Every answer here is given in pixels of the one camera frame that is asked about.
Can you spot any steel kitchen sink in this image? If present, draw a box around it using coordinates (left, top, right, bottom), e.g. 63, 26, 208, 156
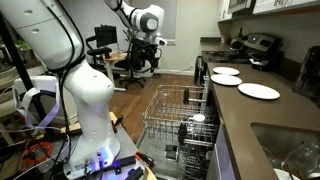
250, 122, 320, 180

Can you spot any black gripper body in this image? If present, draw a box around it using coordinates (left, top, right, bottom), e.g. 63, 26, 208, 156
142, 37, 162, 68

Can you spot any wooden desk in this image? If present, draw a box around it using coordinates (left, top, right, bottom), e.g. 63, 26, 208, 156
101, 49, 129, 93

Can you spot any white strap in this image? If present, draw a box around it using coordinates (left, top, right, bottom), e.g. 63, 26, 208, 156
12, 85, 63, 130

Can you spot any dishwasher door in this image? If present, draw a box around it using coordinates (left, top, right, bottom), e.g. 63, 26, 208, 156
135, 128, 188, 180

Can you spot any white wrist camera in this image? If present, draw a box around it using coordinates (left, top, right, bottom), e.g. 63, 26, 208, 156
153, 35, 168, 48

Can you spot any silver black countertop appliance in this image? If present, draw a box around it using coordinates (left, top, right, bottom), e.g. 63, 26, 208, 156
242, 32, 284, 72

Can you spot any wire dishwasher rack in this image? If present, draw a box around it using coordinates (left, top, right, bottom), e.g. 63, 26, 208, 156
142, 84, 220, 141

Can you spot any orange black hand tool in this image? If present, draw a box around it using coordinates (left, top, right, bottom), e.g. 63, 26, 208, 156
134, 150, 156, 169

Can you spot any white wall cabinet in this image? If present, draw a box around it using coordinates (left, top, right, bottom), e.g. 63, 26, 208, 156
217, 0, 320, 23

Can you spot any dark kettle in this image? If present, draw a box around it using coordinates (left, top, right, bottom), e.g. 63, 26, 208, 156
229, 27, 248, 51

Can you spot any black coffee machine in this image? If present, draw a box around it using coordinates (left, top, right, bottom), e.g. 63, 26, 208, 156
292, 45, 320, 108

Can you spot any white round plate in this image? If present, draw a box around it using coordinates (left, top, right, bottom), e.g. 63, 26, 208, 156
237, 82, 281, 101
212, 66, 241, 76
210, 73, 243, 87

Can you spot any lower dishwasher rack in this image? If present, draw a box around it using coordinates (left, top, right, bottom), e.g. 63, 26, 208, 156
176, 133, 219, 180

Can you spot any black gas stove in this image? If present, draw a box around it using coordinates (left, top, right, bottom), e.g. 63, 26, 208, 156
194, 49, 252, 88

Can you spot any black computer monitor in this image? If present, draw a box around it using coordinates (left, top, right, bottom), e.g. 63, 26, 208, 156
93, 24, 119, 49

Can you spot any green potted plant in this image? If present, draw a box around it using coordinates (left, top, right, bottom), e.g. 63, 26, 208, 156
122, 28, 136, 44

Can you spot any white base cabinet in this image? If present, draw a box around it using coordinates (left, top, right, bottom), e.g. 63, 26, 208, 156
205, 123, 242, 180

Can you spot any orange cable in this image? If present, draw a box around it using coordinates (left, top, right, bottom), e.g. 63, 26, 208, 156
21, 141, 54, 168

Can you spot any metal robot mount table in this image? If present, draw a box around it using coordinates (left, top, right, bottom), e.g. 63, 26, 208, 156
33, 111, 158, 180

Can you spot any white mug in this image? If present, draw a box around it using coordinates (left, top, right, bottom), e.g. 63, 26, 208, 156
188, 113, 207, 134

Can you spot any clear glass pitcher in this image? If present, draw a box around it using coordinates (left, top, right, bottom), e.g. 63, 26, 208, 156
280, 141, 320, 180

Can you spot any black armrest chair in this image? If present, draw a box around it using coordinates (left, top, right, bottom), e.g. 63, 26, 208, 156
85, 34, 114, 66

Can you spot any black tripod pole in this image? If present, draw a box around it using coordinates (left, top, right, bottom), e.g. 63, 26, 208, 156
0, 13, 48, 121

